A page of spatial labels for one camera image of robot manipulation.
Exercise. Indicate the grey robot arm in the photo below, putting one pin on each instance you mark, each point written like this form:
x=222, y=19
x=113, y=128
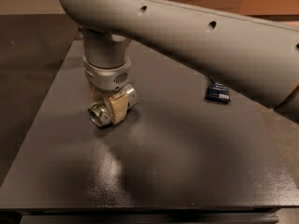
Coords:
x=257, y=58

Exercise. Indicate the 7up soda can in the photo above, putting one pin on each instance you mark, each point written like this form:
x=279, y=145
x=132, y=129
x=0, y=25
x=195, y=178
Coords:
x=98, y=110

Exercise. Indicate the dark blue snack packet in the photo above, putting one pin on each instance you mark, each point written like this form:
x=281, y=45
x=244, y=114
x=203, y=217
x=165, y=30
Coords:
x=218, y=92

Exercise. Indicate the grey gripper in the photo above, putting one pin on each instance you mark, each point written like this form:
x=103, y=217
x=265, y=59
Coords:
x=105, y=78

